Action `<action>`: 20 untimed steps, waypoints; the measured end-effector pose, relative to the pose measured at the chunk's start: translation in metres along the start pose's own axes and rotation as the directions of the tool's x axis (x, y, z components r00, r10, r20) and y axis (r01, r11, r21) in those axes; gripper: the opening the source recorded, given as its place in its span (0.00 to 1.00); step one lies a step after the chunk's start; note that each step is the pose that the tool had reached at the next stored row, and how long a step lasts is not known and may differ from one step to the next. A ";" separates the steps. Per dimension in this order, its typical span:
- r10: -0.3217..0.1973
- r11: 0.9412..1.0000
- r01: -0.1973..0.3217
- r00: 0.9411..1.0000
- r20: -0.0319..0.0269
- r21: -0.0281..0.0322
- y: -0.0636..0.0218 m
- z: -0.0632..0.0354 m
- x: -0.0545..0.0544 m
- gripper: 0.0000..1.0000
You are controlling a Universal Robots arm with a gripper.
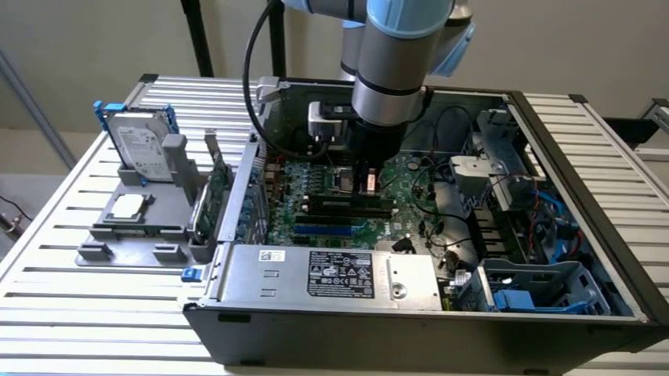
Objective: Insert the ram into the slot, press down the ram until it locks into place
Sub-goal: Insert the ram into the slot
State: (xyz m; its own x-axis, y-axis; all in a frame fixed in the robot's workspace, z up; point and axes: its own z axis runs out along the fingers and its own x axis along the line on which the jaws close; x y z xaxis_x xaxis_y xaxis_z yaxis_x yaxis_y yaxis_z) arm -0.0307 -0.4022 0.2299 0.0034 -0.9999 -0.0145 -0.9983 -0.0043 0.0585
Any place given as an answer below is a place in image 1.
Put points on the black RAM slot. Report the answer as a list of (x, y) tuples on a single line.
[(339, 216)]

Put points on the green graphics card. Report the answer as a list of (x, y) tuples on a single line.
[(214, 196)]

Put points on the grey metal drive cage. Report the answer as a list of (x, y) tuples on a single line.
[(497, 156)]

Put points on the grey plastic parts rack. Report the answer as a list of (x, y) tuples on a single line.
[(131, 250)]

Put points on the green motherboard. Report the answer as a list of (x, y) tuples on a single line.
[(314, 184)]

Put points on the blue expansion slot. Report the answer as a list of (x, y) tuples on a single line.
[(323, 230)]

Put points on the black open PC case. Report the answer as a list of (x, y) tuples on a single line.
[(397, 337)]

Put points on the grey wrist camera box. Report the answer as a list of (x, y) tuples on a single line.
[(325, 117)]

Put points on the black frame post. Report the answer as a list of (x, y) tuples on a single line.
[(278, 39), (198, 39)]

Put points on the blue plastic bay latch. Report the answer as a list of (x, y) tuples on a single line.
[(514, 301)]

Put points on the black expansion slot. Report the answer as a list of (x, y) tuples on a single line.
[(318, 241)]

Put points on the aluminium profile bar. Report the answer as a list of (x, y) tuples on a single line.
[(31, 109)]

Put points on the CPU socket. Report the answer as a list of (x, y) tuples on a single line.
[(339, 178)]

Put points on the silver CPU chip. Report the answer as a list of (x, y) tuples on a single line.
[(127, 205)]

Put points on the black bracket block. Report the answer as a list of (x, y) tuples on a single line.
[(624, 131)]

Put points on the silver power supply unit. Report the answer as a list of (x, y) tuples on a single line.
[(323, 278)]

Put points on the blue disk bracket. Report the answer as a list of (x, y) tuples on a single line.
[(170, 117)]

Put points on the silver hard disk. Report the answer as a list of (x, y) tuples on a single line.
[(138, 149)]

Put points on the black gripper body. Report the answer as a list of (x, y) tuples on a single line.
[(377, 141)]

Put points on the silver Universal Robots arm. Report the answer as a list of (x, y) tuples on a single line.
[(386, 78)]

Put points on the blue plastic case clip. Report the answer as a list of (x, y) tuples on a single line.
[(191, 274)]

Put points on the aluminium profile rail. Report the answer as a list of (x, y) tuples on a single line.
[(653, 129)]

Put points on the grey disk bay cage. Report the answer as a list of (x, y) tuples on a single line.
[(554, 278)]

